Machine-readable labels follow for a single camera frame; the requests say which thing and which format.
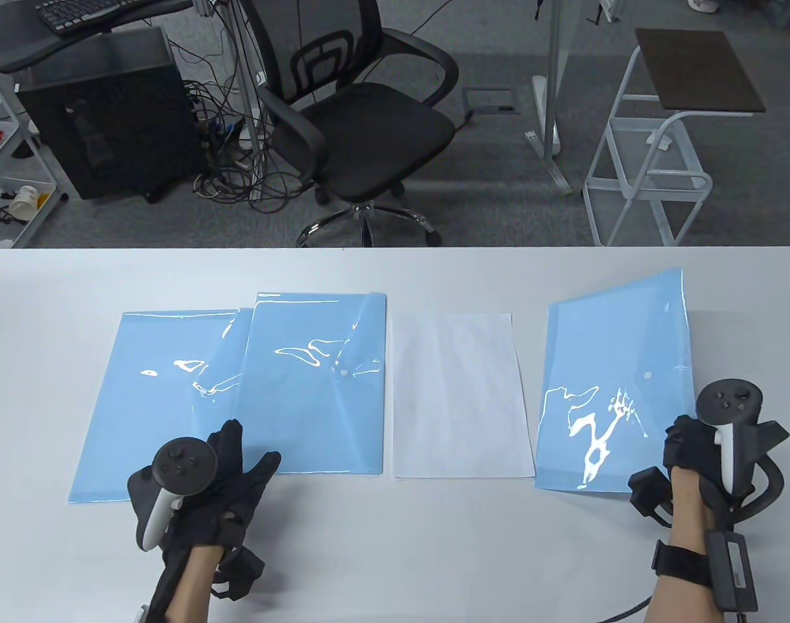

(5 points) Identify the person's right hand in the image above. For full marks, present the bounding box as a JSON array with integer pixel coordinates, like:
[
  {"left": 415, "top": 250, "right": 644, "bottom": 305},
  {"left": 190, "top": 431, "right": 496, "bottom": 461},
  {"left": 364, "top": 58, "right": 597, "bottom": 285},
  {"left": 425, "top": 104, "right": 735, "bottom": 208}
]
[{"left": 663, "top": 415, "right": 723, "bottom": 491}]

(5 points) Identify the person's left hand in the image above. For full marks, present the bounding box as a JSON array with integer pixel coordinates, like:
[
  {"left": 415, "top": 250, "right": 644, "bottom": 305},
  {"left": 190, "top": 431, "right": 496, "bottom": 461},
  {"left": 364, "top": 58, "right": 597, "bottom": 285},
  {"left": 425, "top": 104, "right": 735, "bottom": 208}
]
[{"left": 128, "top": 419, "right": 283, "bottom": 561}]

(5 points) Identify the blue plastic snap folder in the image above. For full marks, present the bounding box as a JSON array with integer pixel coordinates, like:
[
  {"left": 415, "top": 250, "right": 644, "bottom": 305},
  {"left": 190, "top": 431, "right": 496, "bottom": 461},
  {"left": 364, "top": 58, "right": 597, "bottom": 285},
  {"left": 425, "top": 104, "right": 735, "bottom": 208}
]
[
  {"left": 236, "top": 292, "right": 388, "bottom": 476},
  {"left": 68, "top": 308, "right": 256, "bottom": 504},
  {"left": 533, "top": 268, "right": 694, "bottom": 495}
]

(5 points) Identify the white paper sheet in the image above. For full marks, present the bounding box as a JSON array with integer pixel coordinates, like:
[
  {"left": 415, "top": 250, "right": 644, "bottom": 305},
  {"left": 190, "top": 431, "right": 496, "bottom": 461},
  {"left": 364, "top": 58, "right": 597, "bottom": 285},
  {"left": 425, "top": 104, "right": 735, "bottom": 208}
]
[{"left": 392, "top": 313, "right": 536, "bottom": 479}]

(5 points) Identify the person's right forearm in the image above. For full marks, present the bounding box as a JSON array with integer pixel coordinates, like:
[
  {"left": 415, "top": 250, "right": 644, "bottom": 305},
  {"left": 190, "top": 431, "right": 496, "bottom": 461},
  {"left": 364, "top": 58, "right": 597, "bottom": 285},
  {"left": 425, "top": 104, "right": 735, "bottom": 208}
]
[{"left": 648, "top": 466, "right": 720, "bottom": 623}]

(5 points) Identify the person's left forearm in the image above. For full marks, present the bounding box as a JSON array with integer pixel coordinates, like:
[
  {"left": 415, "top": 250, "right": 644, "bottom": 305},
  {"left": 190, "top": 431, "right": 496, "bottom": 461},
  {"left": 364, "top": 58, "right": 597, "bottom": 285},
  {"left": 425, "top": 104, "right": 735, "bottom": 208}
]
[{"left": 152, "top": 545, "right": 227, "bottom": 623}]

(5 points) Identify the grey and white controller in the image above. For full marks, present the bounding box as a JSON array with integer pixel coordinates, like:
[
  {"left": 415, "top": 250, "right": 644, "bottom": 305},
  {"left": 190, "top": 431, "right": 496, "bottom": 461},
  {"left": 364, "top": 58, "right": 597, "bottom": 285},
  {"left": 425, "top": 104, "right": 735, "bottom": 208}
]
[
  {"left": 695, "top": 378, "right": 765, "bottom": 497},
  {"left": 141, "top": 439, "right": 218, "bottom": 552}
]

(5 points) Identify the black rectangular sensor box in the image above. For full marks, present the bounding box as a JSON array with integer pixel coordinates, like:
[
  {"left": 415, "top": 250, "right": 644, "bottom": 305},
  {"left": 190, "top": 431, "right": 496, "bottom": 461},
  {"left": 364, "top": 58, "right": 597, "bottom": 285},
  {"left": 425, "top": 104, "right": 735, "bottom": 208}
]
[{"left": 706, "top": 529, "right": 759, "bottom": 614}]

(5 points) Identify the white metal desk leg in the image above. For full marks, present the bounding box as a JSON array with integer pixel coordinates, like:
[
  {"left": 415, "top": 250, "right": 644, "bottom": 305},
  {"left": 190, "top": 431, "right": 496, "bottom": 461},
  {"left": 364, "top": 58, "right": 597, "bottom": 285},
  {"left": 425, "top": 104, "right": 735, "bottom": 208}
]
[
  {"left": 523, "top": 0, "right": 574, "bottom": 195},
  {"left": 223, "top": 0, "right": 269, "bottom": 202}
]

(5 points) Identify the white side table brown top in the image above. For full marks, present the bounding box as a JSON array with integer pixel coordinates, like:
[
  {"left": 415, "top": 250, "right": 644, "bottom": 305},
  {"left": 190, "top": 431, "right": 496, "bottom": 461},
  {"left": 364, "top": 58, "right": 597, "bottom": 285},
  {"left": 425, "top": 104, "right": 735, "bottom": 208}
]
[{"left": 583, "top": 28, "right": 767, "bottom": 247}]

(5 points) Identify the black computer tower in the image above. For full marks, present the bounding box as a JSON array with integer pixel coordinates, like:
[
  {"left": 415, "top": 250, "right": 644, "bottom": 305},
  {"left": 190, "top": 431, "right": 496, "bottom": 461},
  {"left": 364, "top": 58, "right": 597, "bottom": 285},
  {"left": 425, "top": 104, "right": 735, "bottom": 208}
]
[{"left": 14, "top": 26, "right": 204, "bottom": 203}]

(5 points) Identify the black mesh office chair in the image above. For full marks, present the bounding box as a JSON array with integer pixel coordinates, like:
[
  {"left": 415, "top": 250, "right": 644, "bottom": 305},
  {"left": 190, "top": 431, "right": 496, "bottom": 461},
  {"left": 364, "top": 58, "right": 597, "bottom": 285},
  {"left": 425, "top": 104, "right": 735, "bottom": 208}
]
[{"left": 238, "top": 0, "right": 473, "bottom": 247}]

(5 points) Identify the grey floor outlet box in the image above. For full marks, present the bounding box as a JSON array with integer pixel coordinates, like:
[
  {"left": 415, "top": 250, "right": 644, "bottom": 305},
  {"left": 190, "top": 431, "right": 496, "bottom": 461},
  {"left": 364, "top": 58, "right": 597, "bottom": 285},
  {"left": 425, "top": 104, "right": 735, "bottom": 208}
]
[{"left": 461, "top": 88, "right": 519, "bottom": 114}]

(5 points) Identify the black keyboard desk tray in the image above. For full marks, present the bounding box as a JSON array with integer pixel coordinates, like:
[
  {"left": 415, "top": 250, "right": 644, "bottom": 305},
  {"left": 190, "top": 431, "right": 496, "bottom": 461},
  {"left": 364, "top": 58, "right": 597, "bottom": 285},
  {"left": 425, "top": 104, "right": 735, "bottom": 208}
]
[{"left": 0, "top": 0, "right": 195, "bottom": 73}]

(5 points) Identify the black keyboard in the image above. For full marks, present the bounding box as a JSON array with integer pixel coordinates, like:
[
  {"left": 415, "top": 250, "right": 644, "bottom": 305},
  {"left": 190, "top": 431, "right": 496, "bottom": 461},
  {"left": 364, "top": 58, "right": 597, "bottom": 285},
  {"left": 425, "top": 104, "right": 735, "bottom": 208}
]
[{"left": 35, "top": 0, "right": 157, "bottom": 33}]

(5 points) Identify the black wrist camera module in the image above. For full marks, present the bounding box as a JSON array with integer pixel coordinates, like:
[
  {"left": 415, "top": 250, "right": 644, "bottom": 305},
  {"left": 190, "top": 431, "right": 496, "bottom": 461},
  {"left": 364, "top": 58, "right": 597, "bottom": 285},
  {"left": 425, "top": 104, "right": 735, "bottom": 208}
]
[
  {"left": 210, "top": 548, "right": 266, "bottom": 601},
  {"left": 628, "top": 466, "right": 673, "bottom": 526}
]

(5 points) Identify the black forearm strap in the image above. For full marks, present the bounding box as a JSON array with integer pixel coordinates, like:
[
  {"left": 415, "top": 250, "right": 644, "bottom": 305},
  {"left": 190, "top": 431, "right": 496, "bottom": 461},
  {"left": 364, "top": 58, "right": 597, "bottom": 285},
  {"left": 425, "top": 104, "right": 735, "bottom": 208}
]
[{"left": 651, "top": 540, "right": 710, "bottom": 588}]

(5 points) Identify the black braided cable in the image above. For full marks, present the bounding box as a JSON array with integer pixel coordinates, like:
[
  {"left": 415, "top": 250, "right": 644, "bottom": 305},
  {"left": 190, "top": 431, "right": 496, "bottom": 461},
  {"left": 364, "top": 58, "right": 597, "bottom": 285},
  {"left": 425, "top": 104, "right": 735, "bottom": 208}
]
[{"left": 597, "top": 598, "right": 654, "bottom": 623}]

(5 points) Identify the white wire rack cart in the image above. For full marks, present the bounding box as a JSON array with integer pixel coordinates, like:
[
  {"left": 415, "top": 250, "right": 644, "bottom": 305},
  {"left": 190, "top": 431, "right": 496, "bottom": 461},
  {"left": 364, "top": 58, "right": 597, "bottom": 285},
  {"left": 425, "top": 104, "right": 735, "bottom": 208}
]
[{"left": 0, "top": 58, "right": 69, "bottom": 250}]

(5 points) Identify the tangle of black cables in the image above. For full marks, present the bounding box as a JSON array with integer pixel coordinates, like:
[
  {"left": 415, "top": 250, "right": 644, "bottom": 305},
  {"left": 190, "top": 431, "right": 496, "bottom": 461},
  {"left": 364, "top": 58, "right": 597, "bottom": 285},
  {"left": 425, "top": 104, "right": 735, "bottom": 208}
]
[{"left": 184, "top": 0, "right": 318, "bottom": 215}]

